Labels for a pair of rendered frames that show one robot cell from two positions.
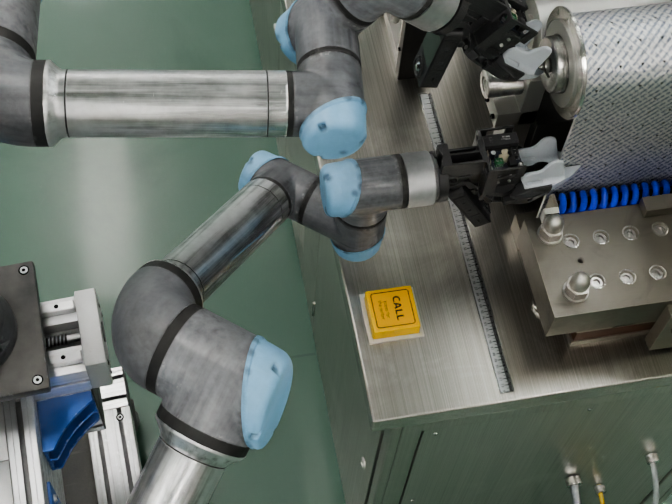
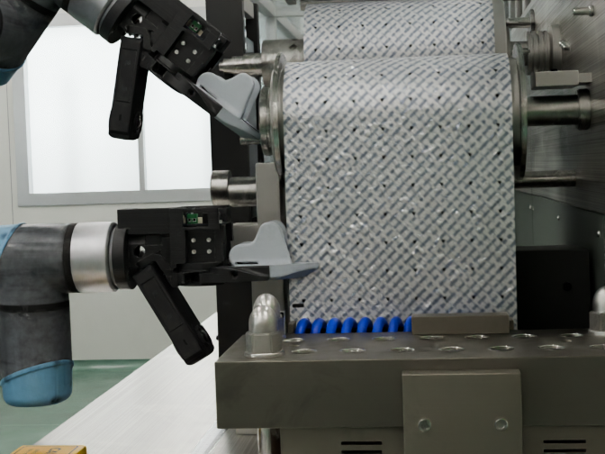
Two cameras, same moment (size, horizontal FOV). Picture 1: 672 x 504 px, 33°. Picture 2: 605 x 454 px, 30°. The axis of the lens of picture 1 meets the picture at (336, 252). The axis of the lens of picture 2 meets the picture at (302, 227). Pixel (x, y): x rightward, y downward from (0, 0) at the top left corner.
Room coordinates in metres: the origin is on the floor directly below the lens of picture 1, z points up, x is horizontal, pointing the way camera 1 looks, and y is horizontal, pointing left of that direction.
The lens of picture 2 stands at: (-0.17, -0.74, 1.20)
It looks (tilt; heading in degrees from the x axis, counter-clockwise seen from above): 3 degrees down; 21
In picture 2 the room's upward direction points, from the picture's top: 2 degrees counter-clockwise
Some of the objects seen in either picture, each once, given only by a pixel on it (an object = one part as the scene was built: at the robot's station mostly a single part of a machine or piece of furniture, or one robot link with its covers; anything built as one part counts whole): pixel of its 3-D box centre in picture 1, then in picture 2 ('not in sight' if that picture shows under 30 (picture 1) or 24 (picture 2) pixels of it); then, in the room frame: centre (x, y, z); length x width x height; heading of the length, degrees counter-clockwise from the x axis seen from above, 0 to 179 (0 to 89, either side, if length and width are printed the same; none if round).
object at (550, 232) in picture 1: (553, 225); (266, 315); (0.86, -0.30, 1.05); 0.04 x 0.04 x 0.04
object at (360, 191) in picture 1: (362, 187); (31, 261); (0.85, -0.03, 1.11); 0.11 x 0.08 x 0.09; 105
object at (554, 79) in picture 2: not in sight; (560, 77); (1.06, -0.56, 1.28); 0.06 x 0.05 x 0.02; 105
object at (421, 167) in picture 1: (418, 177); (103, 256); (0.88, -0.10, 1.11); 0.08 x 0.05 x 0.08; 15
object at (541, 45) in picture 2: not in sight; (530, 53); (1.30, -0.49, 1.34); 0.07 x 0.07 x 0.07; 15
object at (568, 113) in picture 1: (564, 63); (283, 121); (0.98, -0.27, 1.25); 0.15 x 0.01 x 0.15; 15
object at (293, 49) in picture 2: not in sight; (286, 63); (1.22, -0.19, 1.34); 0.06 x 0.06 x 0.06; 15
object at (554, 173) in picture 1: (553, 170); (273, 249); (0.91, -0.29, 1.11); 0.09 x 0.03 x 0.06; 104
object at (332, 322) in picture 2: (625, 196); (400, 332); (0.94, -0.41, 1.03); 0.21 x 0.04 x 0.03; 105
